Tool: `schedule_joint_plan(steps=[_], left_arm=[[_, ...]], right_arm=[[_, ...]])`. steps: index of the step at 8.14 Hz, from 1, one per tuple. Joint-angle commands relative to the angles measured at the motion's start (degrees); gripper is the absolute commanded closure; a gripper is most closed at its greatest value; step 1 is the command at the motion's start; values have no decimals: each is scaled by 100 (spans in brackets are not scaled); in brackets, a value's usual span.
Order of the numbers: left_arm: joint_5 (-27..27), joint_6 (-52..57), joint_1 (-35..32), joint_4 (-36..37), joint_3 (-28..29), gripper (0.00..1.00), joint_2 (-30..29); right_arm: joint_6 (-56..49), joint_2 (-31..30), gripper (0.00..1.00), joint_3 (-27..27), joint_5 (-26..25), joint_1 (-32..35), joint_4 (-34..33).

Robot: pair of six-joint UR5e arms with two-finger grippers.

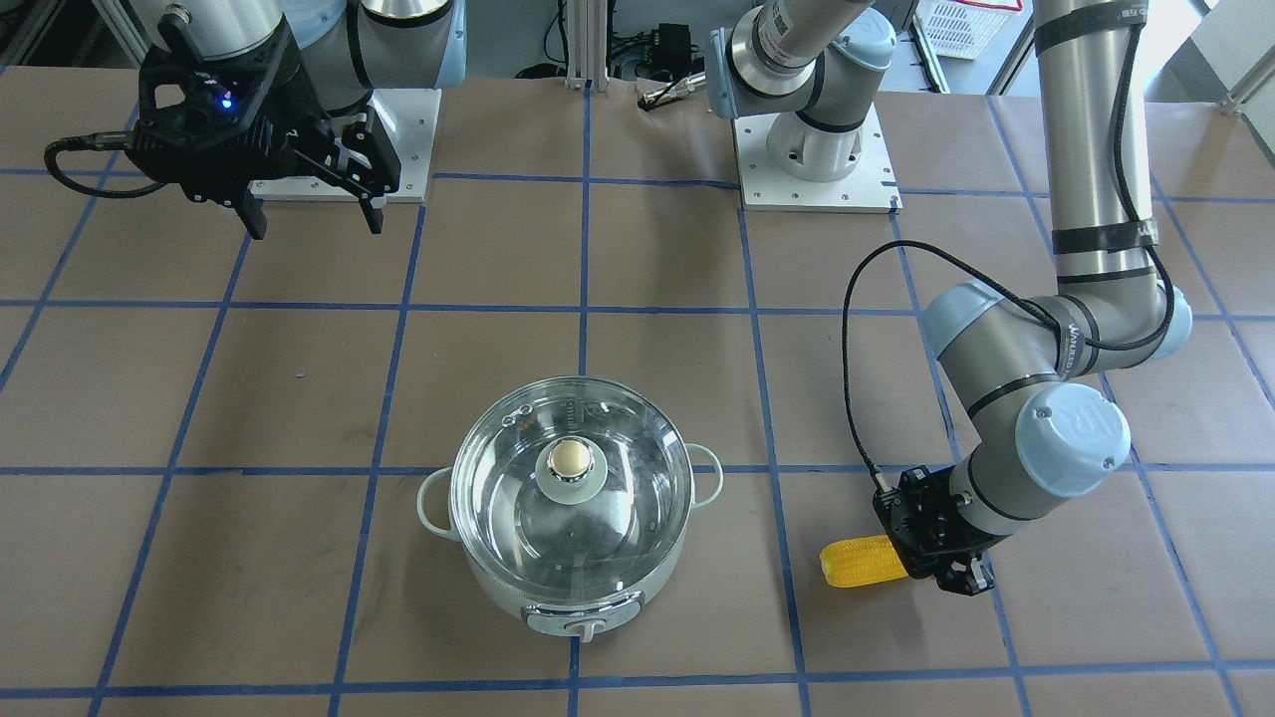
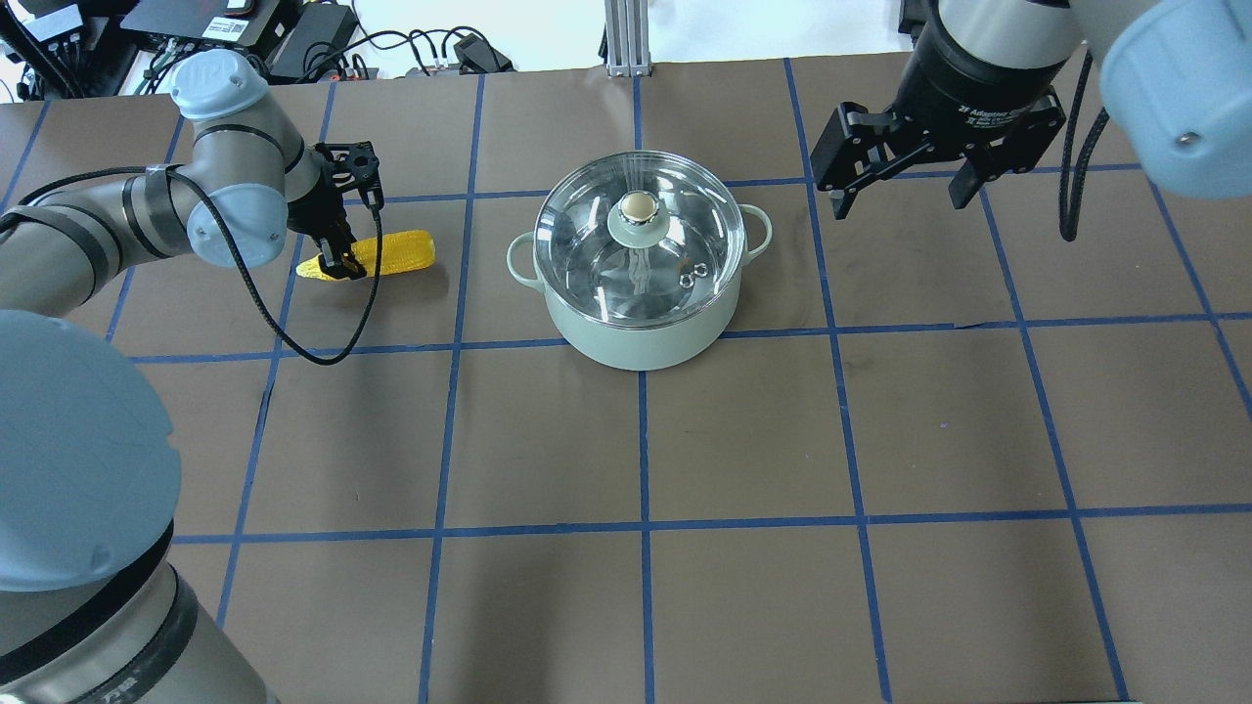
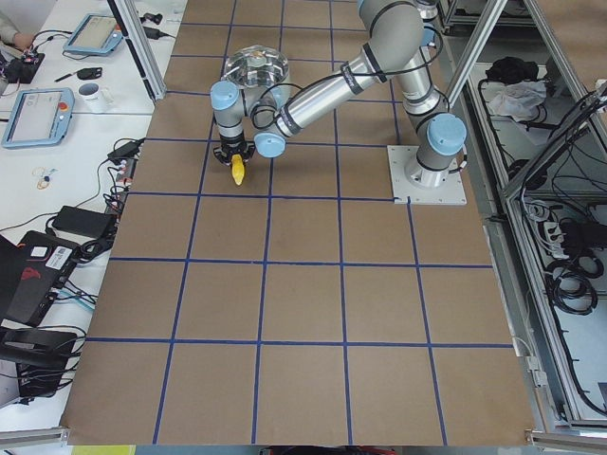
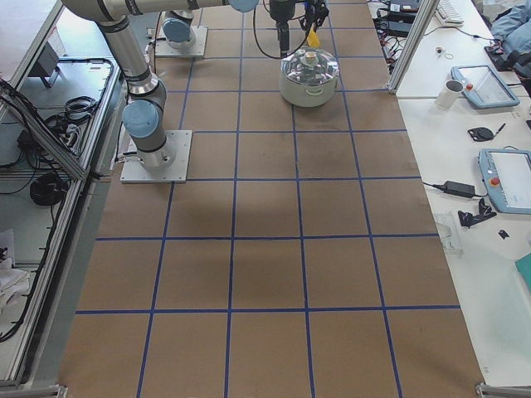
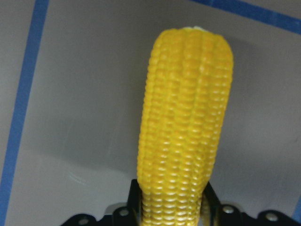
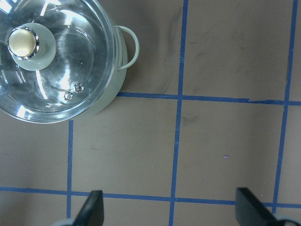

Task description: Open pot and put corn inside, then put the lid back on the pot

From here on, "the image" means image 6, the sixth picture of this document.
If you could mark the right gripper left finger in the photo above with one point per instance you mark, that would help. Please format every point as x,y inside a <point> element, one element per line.
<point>92,211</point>

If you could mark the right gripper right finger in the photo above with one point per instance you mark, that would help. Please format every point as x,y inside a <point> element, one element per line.
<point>249,211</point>

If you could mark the pale green cooking pot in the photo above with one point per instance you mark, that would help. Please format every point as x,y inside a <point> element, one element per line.
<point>120,77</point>

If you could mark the glass pot lid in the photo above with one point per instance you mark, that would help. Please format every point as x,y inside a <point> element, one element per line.
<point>58,58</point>

